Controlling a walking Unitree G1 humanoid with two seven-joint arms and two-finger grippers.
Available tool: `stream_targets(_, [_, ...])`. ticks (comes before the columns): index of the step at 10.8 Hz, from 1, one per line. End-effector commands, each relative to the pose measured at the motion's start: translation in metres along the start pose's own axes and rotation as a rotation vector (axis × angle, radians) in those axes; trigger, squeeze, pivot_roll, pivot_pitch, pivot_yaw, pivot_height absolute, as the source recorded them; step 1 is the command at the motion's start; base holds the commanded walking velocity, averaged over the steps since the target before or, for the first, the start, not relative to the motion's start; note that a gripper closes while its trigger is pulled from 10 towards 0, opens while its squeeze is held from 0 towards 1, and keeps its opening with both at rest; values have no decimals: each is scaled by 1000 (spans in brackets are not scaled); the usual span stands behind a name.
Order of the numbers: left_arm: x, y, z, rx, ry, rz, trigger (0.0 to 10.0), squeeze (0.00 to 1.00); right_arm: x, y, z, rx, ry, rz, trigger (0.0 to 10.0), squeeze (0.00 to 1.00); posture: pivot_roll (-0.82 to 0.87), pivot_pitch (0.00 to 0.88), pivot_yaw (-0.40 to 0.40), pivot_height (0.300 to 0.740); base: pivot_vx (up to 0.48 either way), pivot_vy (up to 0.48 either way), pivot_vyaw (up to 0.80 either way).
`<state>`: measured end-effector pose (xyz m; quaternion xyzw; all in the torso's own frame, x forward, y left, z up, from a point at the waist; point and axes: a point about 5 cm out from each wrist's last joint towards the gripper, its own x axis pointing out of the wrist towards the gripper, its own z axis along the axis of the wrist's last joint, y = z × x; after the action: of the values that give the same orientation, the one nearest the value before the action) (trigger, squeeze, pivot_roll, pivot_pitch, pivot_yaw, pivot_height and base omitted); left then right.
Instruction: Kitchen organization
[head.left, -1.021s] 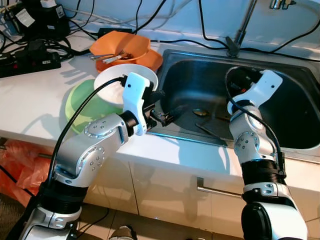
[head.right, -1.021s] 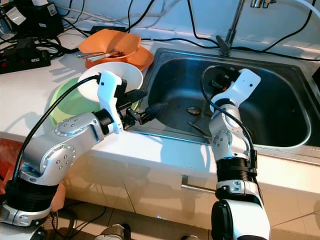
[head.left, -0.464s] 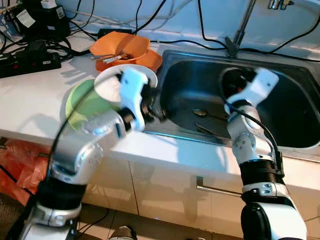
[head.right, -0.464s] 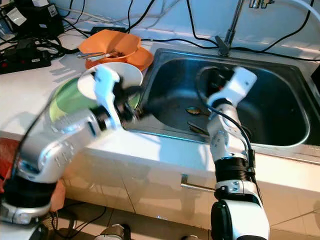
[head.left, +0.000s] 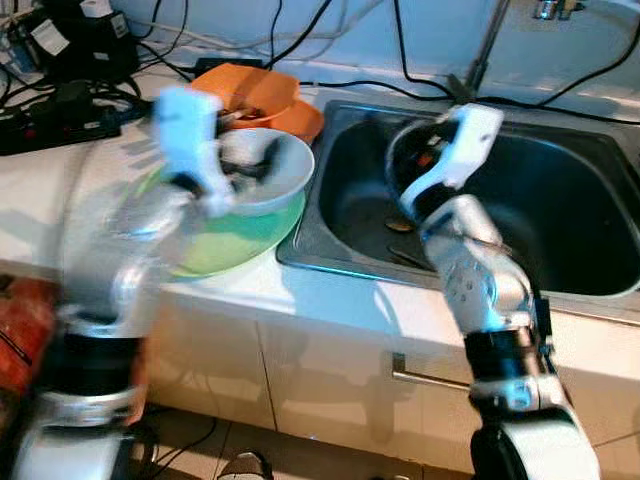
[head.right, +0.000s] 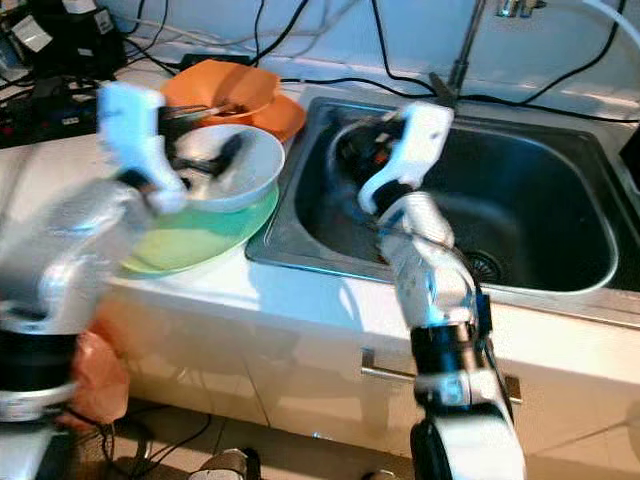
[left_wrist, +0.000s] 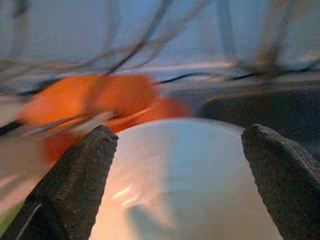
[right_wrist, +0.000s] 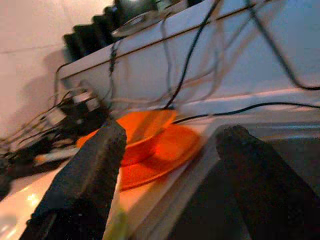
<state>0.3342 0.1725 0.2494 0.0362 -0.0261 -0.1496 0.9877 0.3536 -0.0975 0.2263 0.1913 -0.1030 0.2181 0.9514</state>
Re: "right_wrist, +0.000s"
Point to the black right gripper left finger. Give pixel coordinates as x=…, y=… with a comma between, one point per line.
x=85, y=180

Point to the orange bowl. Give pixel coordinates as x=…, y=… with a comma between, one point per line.
x=147, y=125

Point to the black power strip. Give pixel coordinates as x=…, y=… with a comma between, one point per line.
x=30, y=152

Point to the black chair back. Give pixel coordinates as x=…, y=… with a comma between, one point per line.
x=75, y=47
x=87, y=37
x=103, y=27

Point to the orange plate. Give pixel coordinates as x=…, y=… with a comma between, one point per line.
x=170, y=160

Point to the stainless steel sink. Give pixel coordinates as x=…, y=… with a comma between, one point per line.
x=295, y=160

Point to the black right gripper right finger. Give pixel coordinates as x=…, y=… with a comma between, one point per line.
x=265, y=190

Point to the green round plate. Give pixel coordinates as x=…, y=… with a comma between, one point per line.
x=117, y=225

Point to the black device with white label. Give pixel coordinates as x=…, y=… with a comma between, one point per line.
x=82, y=112

